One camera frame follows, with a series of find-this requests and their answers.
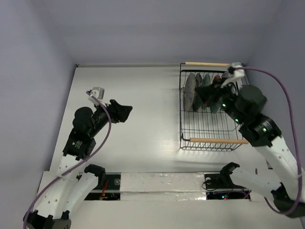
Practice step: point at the blue white floral plate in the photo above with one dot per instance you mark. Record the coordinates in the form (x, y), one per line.
(225, 76)

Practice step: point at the red teal flower plate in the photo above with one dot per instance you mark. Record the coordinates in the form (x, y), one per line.
(214, 107)

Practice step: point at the dark blue blossom plate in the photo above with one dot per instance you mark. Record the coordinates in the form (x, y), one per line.
(197, 101)

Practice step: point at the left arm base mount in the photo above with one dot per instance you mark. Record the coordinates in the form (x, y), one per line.
(109, 190)

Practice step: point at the black wire dish rack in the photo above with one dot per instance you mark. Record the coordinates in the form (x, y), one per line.
(203, 130)

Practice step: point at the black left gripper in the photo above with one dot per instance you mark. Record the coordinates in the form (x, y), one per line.
(118, 112)

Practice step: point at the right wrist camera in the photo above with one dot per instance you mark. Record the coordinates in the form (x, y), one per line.
(236, 73)

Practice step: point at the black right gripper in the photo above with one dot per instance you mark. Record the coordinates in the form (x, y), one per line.
(213, 91)

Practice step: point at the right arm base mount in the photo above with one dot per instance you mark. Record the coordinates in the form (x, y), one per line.
(219, 186)

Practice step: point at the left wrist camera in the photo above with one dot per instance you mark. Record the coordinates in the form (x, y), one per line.
(96, 94)

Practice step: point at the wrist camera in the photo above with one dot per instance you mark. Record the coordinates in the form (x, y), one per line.
(96, 94)
(236, 73)

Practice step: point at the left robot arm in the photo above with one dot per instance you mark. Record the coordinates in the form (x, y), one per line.
(75, 179)

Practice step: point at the grey deer plate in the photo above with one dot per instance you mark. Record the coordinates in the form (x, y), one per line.
(189, 92)

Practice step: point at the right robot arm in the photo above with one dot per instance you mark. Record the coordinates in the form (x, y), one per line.
(262, 133)

